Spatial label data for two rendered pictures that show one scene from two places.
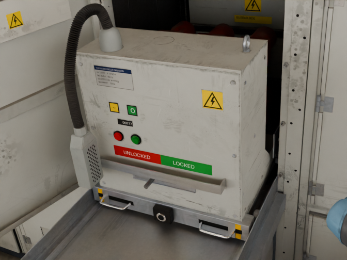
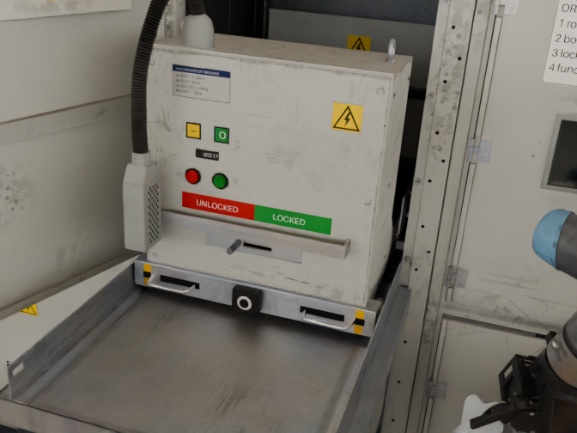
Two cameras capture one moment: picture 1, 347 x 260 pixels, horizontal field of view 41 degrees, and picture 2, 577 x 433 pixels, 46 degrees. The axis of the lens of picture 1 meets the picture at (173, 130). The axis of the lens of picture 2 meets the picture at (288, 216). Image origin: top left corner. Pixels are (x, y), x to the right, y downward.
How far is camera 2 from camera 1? 0.35 m
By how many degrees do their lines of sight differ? 13
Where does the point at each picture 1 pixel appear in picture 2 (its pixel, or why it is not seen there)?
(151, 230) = (226, 325)
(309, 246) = (438, 368)
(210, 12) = not seen: hidden behind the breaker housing
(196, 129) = (317, 162)
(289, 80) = (433, 118)
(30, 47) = (69, 39)
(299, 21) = (455, 36)
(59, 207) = (48, 324)
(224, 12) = not seen: hidden behind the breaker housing
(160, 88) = (270, 100)
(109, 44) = (199, 36)
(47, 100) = (81, 124)
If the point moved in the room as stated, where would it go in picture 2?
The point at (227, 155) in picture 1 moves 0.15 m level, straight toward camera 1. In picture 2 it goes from (357, 202) to (370, 235)
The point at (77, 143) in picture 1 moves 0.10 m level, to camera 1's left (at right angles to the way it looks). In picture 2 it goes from (135, 176) to (81, 177)
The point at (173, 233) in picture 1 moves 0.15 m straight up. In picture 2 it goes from (260, 328) to (263, 264)
